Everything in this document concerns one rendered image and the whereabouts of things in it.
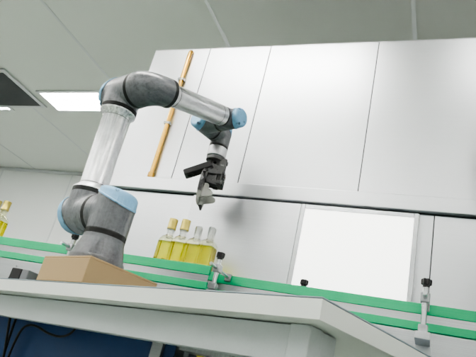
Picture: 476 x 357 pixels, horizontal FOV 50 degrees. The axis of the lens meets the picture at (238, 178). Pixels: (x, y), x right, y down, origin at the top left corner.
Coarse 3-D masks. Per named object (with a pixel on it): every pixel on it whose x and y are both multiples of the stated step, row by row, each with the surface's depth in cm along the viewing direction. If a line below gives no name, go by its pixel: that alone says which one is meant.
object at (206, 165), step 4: (200, 164) 198; (204, 164) 197; (208, 164) 197; (188, 168) 197; (192, 168) 197; (196, 168) 197; (200, 168) 197; (184, 172) 197; (188, 172) 196; (192, 172) 197; (196, 172) 198; (200, 172) 199; (188, 176) 198; (192, 176) 200
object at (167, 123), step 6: (192, 54) 258; (186, 60) 254; (186, 66) 253; (180, 78) 250; (180, 84) 249; (174, 108) 245; (168, 114) 243; (168, 120) 241; (168, 126) 240; (162, 132) 238; (162, 138) 237; (162, 144) 236; (156, 156) 233; (156, 162) 232; (150, 174) 229
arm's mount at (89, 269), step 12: (48, 264) 134; (60, 264) 130; (72, 264) 126; (84, 264) 123; (96, 264) 124; (108, 264) 126; (48, 276) 131; (60, 276) 127; (72, 276) 124; (84, 276) 121; (96, 276) 123; (108, 276) 126; (120, 276) 128; (132, 276) 131
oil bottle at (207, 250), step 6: (204, 240) 188; (210, 240) 187; (198, 246) 187; (204, 246) 186; (210, 246) 185; (216, 246) 189; (198, 252) 186; (204, 252) 185; (210, 252) 185; (216, 252) 189; (198, 258) 185; (204, 258) 184; (210, 258) 185; (204, 264) 183
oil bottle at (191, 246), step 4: (188, 240) 190; (192, 240) 190; (196, 240) 189; (188, 244) 189; (192, 244) 189; (196, 244) 188; (184, 248) 189; (188, 248) 189; (192, 248) 188; (196, 248) 188; (184, 252) 188; (188, 252) 188; (192, 252) 187; (196, 252) 187; (184, 256) 188; (188, 256) 187; (192, 256) 187; (184, 260) 187; (188, 260) 186; (192, 260) 186
